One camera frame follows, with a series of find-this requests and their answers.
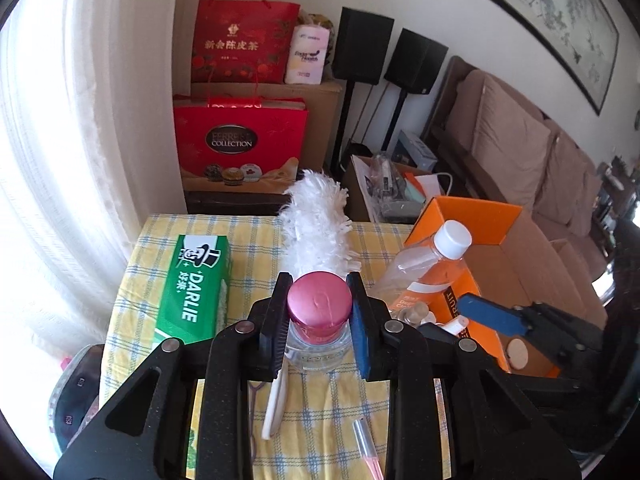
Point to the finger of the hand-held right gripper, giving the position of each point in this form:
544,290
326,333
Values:
492,314
550,350

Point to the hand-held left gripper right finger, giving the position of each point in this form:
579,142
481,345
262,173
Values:
361,340

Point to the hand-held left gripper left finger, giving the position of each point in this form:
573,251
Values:
272,330

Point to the white round disc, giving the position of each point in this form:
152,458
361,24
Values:
518,353

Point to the white nail polish bottle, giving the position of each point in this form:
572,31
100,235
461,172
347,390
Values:
454,326

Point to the clear bottle with pink cap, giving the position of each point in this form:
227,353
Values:
320,305

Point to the orange cardboard box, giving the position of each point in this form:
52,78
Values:
500,260

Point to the glass perfume bottle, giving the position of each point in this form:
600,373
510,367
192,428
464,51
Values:
416,314

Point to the white shoehorn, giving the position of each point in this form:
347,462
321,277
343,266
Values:
275,405

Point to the large clear bottle orange label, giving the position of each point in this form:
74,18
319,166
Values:
450,240

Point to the green toothpaste box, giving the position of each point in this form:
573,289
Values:
200,280

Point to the pink clear pen tool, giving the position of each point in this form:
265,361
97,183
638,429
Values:
367,445

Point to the white fluffy duster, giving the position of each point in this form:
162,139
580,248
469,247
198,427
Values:
315,225

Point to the brown sofa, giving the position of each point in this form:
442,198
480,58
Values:
550,245

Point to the yellow checkered tablecloth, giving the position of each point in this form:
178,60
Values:
250,240

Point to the dark low cabinet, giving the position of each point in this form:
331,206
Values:
235,204

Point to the small beige sofa cushion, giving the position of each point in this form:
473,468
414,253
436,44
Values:
587,205

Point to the cluttered small cardboard box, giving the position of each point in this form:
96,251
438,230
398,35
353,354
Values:
390,190

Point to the medium beige sofa cushion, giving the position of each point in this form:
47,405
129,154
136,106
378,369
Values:
560,175

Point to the cluttered side shelf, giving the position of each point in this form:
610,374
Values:
617,195

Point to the large beige sofa cushion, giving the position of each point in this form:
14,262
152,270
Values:
510,135

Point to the blue white carton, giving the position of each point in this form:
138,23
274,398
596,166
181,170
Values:
415,150

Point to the red chocolate box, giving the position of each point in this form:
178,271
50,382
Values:
235,140

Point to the pink grey bag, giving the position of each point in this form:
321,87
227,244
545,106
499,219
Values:
77,400

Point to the black speaker stand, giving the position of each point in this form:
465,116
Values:
395,120
345,125

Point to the black speaker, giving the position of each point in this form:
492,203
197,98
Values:
362,45
415,62

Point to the white sheer curtain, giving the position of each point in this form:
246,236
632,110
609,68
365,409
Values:
75,135

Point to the red tea gift bag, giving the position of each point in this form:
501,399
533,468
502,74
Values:
240,45

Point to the framed ink painting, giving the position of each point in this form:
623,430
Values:
555,15

